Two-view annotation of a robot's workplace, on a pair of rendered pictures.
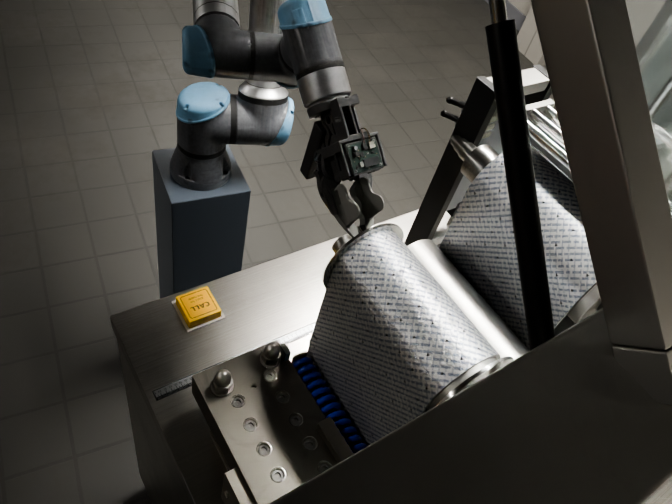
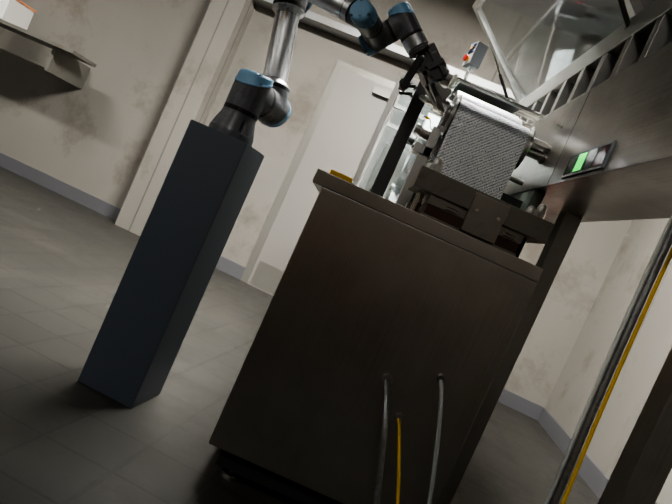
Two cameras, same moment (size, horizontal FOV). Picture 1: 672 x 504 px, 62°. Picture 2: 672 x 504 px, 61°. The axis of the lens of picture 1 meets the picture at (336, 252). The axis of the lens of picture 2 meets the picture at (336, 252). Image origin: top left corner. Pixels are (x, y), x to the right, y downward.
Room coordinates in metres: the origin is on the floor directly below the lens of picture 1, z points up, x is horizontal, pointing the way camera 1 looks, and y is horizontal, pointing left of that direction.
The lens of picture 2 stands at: (-0.62, 1.36, 0.77)
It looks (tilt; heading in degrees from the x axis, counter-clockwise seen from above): 2 degrees down; 316
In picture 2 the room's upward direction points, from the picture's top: 24 degrees clockwise
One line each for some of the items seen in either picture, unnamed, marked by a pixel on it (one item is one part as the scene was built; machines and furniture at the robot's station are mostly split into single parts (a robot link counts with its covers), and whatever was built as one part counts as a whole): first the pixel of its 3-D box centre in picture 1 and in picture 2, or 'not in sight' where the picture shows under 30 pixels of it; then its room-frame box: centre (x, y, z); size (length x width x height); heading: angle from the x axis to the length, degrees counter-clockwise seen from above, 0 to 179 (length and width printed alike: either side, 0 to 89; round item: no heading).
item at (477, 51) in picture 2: not in sight; (473, 55); (0.96, -0.45, 1.66); 0.07 x 0.07 x 0.10; 62
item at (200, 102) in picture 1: (205, 116); (251, 91); (1.04, 0.38, 1.07); 0.13 x 0.12 x 0.14; 114
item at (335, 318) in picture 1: (359, 371); (476, 160); (0.46, -0.09, 1.14); 0.23 x 0.01 x 0.18; 46
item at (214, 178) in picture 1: (201, 155); (235, 124); (1.04, 0.39, 0.95); 0.15 x 0.15 x 0.10
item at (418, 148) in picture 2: not in sight; (412, 169); (0.64, -0.04, 1.05); 0.06 x 0.05 x 0.31; 46
